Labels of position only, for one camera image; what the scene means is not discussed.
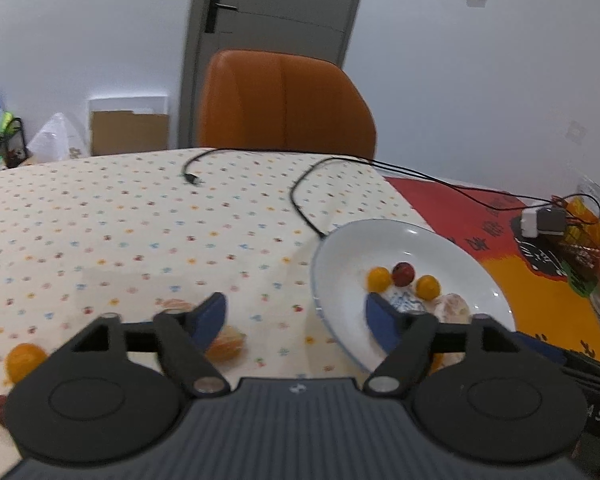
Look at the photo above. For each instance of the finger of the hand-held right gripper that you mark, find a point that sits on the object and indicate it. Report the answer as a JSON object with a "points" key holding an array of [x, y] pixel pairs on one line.
{"points": [[580, 362]]}

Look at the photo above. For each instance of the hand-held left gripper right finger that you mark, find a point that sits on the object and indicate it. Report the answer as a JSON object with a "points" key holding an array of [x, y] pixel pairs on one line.
{"points": [[380, 317]]}

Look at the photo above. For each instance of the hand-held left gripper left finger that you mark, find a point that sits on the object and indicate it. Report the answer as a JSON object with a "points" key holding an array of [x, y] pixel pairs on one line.
{"points": [[211, 316]]}

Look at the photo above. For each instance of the large peeled orange piece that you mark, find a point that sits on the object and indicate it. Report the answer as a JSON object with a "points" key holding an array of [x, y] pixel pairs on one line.
{"points": [[227, 344]]}

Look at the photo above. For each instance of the yellow cherry tomato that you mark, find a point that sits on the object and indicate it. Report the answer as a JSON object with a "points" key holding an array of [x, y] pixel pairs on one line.
{"points": [[428, 286], [378, 278]]}

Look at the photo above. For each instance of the small peeled orange segment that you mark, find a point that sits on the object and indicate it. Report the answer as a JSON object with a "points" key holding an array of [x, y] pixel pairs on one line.
{"points": [[451, 307]]}

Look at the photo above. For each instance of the white plate with blue rim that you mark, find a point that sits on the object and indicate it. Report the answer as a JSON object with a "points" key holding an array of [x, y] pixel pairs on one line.
{"points": [[430, 255]]}

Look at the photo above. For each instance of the colourful cartoon table mat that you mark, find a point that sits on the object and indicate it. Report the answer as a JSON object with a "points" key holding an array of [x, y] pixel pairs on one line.
{"points": [[535, 300]]}

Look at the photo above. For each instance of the green snack packet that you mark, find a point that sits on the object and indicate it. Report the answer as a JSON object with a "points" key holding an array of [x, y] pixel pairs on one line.
{"points": [[582, 277]]}

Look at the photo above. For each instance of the dotted white tablecloth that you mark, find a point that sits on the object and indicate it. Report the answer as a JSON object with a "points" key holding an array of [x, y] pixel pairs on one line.
{"points": [[130, 240]]}

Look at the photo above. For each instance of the yellow snack packet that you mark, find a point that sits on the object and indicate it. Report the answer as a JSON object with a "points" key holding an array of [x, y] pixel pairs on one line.
{"points": [[587, 225]]}

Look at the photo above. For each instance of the white and brown charger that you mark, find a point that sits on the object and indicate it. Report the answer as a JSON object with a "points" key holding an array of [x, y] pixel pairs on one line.
{"points": [[542, 222]]}

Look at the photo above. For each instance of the brown cardboard sheet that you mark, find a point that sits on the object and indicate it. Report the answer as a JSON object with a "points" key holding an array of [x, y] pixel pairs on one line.
{"points": [[130, 132]]}

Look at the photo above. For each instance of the orange leather chair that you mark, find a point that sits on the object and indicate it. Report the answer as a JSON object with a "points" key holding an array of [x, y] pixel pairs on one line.
{"points": [[285, 105]]}

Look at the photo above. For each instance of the dark red cherry tomato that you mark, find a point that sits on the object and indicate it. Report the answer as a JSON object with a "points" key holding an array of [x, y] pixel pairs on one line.
{"points": [[0, 407]]}

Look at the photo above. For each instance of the clear plastic bag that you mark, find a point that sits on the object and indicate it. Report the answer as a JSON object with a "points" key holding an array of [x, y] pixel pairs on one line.
{"points": [[57, 140]]}

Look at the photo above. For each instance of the black storage rack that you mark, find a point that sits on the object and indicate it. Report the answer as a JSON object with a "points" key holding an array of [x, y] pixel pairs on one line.
{"points": [[12, 145]]}

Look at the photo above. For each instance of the grey door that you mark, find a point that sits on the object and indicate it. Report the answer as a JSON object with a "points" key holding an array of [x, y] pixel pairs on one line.
{"points": [[280, 5]]}

